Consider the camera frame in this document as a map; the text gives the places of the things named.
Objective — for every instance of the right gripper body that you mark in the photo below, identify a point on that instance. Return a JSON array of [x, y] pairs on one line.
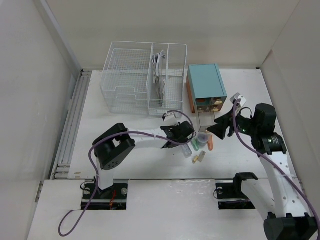
[[245, 125]]

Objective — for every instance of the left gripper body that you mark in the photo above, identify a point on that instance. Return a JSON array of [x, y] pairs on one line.
[[171, 127]]

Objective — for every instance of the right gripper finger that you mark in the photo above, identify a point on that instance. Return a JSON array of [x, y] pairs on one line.
[[219, 130], [225, 120]]

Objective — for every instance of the clear blue spray bottle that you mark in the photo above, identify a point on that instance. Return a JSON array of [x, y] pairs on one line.
[[187, 152]]

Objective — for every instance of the clear plastic drawer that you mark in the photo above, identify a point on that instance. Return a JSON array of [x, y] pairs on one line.
[[206, 120]]

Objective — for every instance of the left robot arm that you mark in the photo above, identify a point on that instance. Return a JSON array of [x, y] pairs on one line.
[[112, 147]]

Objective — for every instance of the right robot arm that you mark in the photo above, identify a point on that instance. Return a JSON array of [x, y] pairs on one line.
[[288, 214]]

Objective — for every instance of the orange transparent case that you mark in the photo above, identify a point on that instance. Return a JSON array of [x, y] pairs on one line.
[[210, 143]]

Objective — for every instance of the green transparent case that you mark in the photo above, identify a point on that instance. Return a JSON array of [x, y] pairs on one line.
[[195, 145]]

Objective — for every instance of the clear jar of paperclips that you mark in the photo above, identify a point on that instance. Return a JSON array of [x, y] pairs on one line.
[[202, 139]]

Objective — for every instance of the teal orange drawer box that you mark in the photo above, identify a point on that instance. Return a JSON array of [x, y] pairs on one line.
[[205, 88]]

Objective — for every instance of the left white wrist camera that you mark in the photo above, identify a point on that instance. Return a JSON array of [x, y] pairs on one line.
[[169, 119]]

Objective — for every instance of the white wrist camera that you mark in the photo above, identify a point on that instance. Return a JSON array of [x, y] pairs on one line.
[[169, 119], [239, 98]]

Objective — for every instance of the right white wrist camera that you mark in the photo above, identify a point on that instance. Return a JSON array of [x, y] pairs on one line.
[[239, 98]]

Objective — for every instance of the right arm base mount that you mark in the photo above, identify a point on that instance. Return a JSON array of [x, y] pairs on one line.
[[229, 195]]

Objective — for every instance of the white wire desk organizer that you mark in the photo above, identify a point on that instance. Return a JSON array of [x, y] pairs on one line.
[[126, 82]]

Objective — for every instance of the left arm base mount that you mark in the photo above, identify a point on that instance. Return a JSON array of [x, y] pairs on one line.
[[113, 198]]

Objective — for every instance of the aluminium rail left side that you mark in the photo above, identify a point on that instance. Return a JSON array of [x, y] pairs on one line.
[[61, 162]]

